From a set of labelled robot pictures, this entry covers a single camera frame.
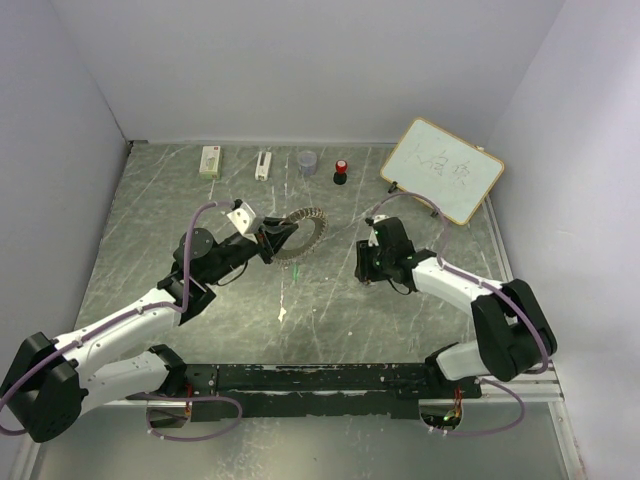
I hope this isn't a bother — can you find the aluminium rail frame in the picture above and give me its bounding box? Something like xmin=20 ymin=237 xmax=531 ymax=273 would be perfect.
xmin=10 ymin=197 xmax=584 ymax=479

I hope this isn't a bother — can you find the red black stamp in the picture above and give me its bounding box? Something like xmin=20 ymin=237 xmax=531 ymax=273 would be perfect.
xmin=333 ymin=159 xmax=348 ymax=185

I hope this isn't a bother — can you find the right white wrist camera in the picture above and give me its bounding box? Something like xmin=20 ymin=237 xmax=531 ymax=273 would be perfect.
xmin=365 ymin=214 xmax=388 ymax=247

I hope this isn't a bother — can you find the purple cable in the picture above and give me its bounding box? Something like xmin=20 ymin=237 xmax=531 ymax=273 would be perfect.
xmin=0 ymin=199 xmax=244 ymax=442
xmin=368 ymin=192 xmax=551 ymax=437

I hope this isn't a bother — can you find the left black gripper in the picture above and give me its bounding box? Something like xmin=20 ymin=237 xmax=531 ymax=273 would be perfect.
xmin=204 ymin=215 xmax=298 ymax=284

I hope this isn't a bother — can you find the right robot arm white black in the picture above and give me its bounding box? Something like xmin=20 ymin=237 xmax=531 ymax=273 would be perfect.
xmin=355 ymin=215 xmax=557 ymax=398

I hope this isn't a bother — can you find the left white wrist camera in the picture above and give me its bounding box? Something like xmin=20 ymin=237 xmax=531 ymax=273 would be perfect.
xmin=226 ymin=202 xmax=259 ymax=237

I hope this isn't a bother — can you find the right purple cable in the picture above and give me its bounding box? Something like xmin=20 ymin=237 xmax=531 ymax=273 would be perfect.
xmin=368 ymin=192 xmax=551 ymax=437

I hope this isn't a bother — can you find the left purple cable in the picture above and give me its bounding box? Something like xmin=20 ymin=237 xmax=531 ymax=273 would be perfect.
xmin=0 ymin=199 xmax=244 ymax=442

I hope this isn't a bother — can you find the small whiteboard yellow frame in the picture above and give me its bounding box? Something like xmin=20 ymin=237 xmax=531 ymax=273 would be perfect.
xmin=380 ymin=117 xmax=505 ymax=225

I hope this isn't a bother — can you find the white stapler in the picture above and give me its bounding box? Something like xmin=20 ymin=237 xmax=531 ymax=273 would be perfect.
xmin=254 ymin=150 xmax=272 ymax=182

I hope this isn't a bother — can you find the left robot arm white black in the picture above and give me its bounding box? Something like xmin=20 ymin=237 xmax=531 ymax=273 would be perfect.
xmin=1 ymin=211 xmax=299 ymax=443

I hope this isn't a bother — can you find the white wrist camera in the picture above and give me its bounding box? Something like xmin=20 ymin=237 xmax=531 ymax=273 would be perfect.
xmin=226 ymin=202 xmax=259 ymax=237
xmin=365 ymin=214 xmax=388 ymax=247

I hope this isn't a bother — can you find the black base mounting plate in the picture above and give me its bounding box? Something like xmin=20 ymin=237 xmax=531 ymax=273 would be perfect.
xmin=151 ymin=362 xmax=481 ymax=422

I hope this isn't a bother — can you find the green white staples box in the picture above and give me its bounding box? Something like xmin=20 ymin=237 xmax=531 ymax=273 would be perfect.
xmin=199 ymin=146 xmax=221 ymax=179

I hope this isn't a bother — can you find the clear cup of paperclips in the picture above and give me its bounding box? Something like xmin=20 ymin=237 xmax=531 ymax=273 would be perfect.
xmin=297 ymin=150 xmax=318 ymax=176

